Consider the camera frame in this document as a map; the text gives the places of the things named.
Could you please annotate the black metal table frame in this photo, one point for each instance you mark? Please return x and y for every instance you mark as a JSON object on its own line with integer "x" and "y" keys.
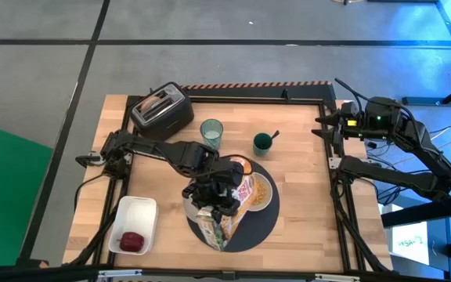
{"x": 337, "y": 219}

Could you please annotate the slice of toast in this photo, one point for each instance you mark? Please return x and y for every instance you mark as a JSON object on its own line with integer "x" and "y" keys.
{"x": 151, "y": 102}

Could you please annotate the beige cereal bowl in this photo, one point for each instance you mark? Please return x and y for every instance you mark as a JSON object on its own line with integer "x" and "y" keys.
{"x": 266, "y": 205}

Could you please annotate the orange black hazard stripe strip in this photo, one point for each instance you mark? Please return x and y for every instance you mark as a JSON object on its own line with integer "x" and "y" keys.
{"x": 257, "y": 85}

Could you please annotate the white rectangular plastic container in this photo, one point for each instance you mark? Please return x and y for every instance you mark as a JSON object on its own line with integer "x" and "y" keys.
{"x": 135, "y": 219}

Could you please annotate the white screen with green text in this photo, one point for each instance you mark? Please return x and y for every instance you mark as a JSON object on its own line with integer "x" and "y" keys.
{"x": 411, "y": 243}

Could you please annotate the white round plate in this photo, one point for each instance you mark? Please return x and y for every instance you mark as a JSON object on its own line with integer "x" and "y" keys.
{"x": 188, "y": 209}

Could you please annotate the teal transparent drinking glass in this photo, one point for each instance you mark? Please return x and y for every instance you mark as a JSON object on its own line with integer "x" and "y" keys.
{"x": 211, "y": 135}

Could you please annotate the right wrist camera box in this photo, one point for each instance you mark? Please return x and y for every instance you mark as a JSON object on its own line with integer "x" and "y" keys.
{"x": 351, "y": 107}

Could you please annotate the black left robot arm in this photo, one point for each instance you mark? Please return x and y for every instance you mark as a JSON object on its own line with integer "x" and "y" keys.
{"x": 151, "y": 149}

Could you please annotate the black round placemat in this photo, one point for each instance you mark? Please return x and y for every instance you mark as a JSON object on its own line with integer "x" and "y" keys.
{"x": 257, "y": 231}

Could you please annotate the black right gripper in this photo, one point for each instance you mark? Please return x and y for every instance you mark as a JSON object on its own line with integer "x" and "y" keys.
{"x": 351, "y": 127}

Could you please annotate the spoon in mug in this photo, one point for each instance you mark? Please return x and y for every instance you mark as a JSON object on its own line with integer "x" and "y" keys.
{"x": 274, "y": 135}

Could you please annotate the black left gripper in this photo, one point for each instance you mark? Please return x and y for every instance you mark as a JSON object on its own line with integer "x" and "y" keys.
{"x": 217, "y": 178}

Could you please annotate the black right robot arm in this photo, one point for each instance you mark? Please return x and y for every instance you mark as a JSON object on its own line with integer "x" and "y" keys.
{"x": 390, "y": 177}

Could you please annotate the snack packet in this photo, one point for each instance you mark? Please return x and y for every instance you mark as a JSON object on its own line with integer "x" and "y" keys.
{"x": 245, "y": 192}

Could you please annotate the dark green mug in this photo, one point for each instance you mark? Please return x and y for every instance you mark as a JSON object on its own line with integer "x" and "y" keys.
{"x": 262, "y": 145}

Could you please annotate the green floor mat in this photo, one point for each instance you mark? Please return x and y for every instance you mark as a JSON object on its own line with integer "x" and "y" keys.
{"x": 6, "y": 196}

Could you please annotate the white milk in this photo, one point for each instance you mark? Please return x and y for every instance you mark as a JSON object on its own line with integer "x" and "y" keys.
{"x": 211, "y": 135}

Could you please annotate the red apple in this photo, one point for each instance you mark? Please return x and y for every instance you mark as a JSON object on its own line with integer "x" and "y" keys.
{"x": 131, "y": 241}

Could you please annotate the yellow cereal flakes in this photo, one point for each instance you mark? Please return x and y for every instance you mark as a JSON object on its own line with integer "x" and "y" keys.
{"x": 260, "y": 192}

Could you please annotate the black toaster with silver top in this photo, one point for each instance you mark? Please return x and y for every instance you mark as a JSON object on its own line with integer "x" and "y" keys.
{"x": 167, "y": 117}

